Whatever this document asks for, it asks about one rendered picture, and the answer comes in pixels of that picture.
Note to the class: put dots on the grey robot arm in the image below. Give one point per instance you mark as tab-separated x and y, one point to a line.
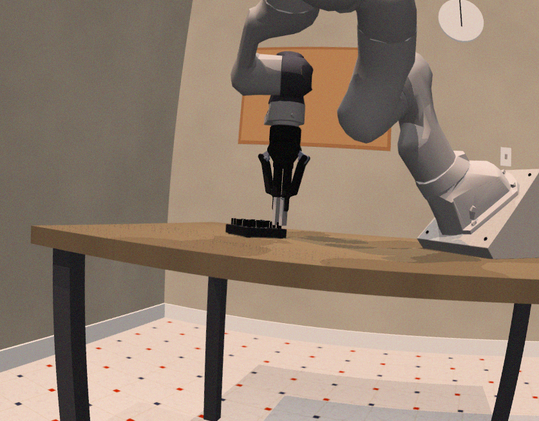
462	194

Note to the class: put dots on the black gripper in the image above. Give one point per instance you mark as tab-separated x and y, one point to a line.
284	149

